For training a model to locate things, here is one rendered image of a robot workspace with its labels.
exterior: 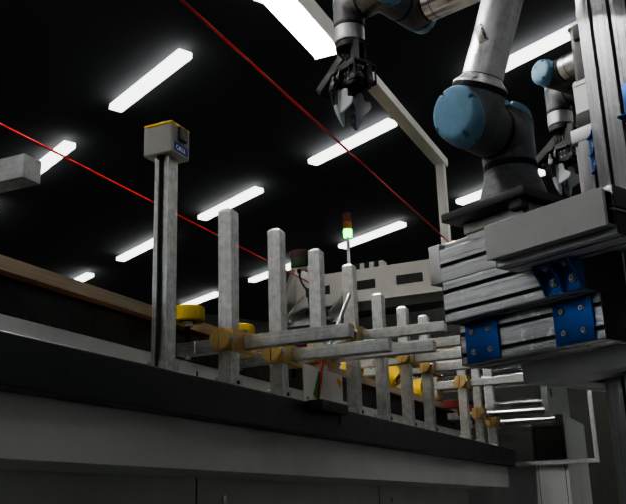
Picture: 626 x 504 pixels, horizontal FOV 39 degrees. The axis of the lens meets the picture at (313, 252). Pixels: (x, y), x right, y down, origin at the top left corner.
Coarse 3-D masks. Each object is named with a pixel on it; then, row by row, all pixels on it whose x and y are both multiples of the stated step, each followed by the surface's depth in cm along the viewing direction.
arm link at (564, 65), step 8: (568, 56) 246; (536, 64) 253; (544, 64) 251; (552, 64) 250; (560, 64) 248; (568, 64) 246; (536, 72) 253; (544, 72) 250; (552, 72) 250; (560, 72) 248; (568, 72) 247; (536, 80) 253; (544, 80) 251; (552, 80) 251; (560, 80) 250; (568, 80) 250; (552, 88) 255; (560, 88) 255; (568, 88) 256
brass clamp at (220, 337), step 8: (216, 328) 196; (224, 328) 196; (232, 328) 197; (216, 336) 196; (224, 336) 195; (232, 336) 195; (240, 336) 200; (216, 344) 195; (224, 344) 195; (232, 344) 196; (240, 344) 199; (240, 352) 200; (248, 352) 202; (256, 352) 206
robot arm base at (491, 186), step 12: (492, 168) 189; (504, 168) 187; (516, 168) 187; (528, 168) 187; (492, 180) 188; (504, 180) 186; (516, 180) 186; (528, 180) 185; (540, 180) 188; (492, 192) 186
